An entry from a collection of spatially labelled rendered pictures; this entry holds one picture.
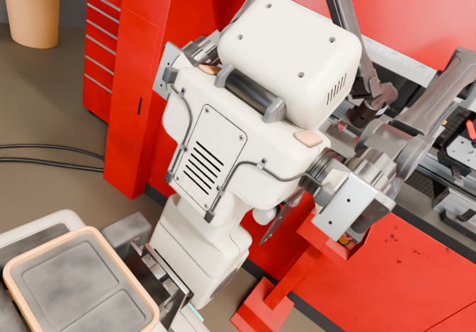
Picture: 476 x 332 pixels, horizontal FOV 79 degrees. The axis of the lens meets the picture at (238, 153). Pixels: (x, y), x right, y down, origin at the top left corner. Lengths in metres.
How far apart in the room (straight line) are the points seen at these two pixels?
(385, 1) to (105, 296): 1.15
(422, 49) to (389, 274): 0.91
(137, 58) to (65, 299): 1.09
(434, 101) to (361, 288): 1.06
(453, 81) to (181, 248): 0.72
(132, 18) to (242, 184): 1.09
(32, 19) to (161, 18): 2.18
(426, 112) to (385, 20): 0.59
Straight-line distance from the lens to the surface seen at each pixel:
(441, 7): 1.21
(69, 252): 0.63
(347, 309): 1.70
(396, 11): 1.21
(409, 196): 1.39
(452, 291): 1.51
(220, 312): 1.65
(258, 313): 1.58
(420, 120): 0.65
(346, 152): 1.08
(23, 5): 3.36
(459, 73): 0.81
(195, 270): 0.77
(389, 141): 0.57
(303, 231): 1.16
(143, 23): 1.40
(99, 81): 2.31
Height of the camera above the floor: 1.44
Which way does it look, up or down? 34 degrees down
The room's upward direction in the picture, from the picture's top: 24 degrees clockwise
